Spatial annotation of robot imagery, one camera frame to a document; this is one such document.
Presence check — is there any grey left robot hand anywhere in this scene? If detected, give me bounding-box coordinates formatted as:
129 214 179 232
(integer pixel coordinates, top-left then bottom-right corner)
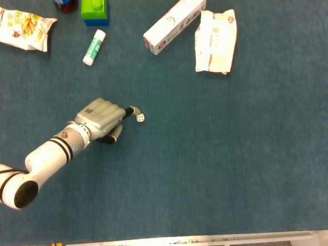
73 95 143 147

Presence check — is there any blue toy building block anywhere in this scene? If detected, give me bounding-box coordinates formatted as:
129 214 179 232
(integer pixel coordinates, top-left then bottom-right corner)
82 0 111 28

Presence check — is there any white tissue packet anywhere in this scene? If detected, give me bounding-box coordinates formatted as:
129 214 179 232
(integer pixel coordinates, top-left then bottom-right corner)
191 8 240 77

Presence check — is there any white green glue stick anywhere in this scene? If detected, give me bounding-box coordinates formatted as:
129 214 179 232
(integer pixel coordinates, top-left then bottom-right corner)
81 28 108 67

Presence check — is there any cola bottle with blue label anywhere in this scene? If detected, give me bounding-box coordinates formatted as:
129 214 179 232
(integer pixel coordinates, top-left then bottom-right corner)
51 0 80 15

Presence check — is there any teal felt table mat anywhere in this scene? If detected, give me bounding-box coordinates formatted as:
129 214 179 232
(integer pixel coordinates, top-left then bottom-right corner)
0 0 328 246

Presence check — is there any white snack chip bag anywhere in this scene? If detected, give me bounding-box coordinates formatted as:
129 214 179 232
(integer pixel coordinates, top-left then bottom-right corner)
0 1 60 56

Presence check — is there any green toy building block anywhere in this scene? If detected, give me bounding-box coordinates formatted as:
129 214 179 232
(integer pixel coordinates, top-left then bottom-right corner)
79 0 108 21

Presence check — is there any aluminium frame rail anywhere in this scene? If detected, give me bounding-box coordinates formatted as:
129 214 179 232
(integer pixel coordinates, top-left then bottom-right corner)
62 228 316 246

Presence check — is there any white toothpaste box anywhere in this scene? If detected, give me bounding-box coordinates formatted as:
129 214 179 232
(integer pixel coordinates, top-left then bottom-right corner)
140 0 211 57

